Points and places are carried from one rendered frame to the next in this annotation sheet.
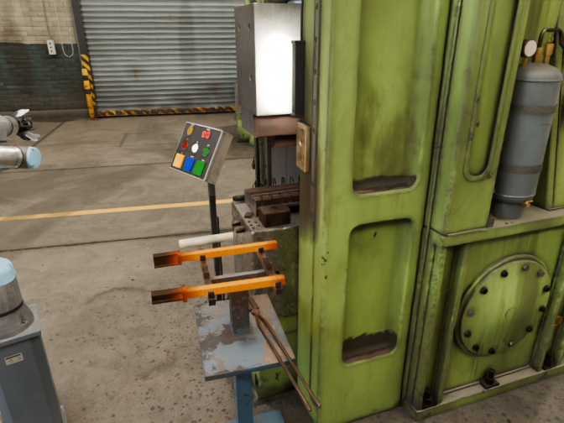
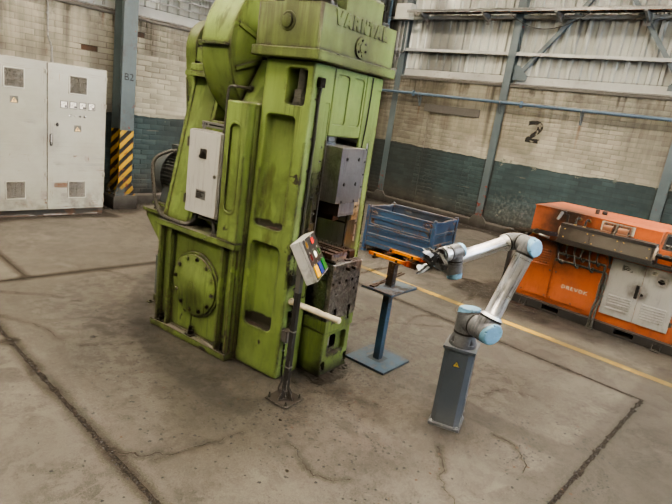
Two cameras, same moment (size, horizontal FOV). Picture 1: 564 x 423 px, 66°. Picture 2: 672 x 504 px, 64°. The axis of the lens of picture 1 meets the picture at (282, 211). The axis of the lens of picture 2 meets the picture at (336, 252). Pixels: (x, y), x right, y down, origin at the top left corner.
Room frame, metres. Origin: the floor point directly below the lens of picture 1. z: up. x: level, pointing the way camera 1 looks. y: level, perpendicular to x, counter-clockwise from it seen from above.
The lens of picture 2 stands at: (4.22, 3.26, 2.01)
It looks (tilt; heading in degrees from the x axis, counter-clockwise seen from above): 15 degrees down; 233
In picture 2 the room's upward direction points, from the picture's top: 8 degrees clockwise
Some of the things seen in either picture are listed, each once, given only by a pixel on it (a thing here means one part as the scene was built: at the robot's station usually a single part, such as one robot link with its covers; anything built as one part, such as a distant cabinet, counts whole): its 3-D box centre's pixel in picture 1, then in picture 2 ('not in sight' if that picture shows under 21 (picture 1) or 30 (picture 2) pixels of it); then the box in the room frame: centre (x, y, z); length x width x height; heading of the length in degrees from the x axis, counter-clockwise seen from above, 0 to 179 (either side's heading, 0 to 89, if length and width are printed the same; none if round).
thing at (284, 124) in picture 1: (293, 117); (323, 203); (1.91, -0.05, 1.32); 0.42 x 0.20 x 0.10; 109
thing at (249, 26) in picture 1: (297, 59); (331, 171); (1.87, -0.07, 1.56); 0.42 x 0.39 x 0.40; 109
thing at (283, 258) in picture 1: (298, 249); (316, 279); (1.86, -0.08, 0.69); 0.56 x 0.38 x 0.45; 109
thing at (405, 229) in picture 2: not in sight; (409, 233); (-1.46, -2.50, 0.36); 1.20 x 0.80 x 0.72; 108
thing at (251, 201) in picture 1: (292, 195); (317, 248); (1.91, -0.05, 0.96); 0.42 x 0.20 x 0.09; 109
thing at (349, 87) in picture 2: not in sight; (324, 101); (1.91, -0.21, 2.06); 0.44 x 0.41 x 0.47; 109
